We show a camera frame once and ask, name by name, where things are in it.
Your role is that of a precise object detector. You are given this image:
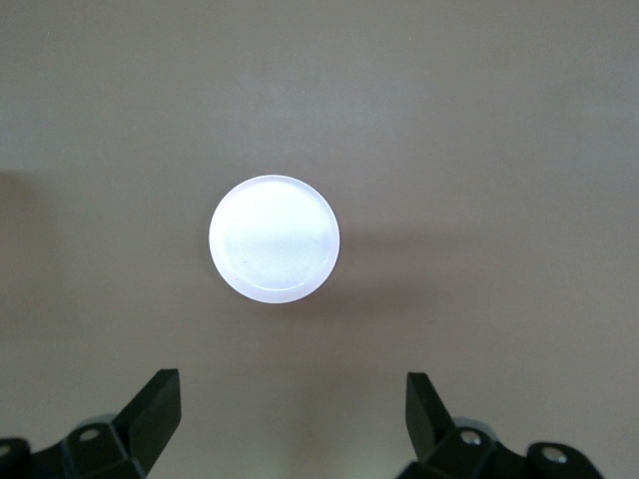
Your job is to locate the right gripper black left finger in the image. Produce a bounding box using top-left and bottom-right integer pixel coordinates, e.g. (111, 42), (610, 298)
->
(0, 367), (182, 479)

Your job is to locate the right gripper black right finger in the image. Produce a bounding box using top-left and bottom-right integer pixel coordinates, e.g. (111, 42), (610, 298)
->
(406, 371), (600, 479)

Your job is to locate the pale pink round plate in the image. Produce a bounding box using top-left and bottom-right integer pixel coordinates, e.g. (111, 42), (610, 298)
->
(208, 174), (342, 304)

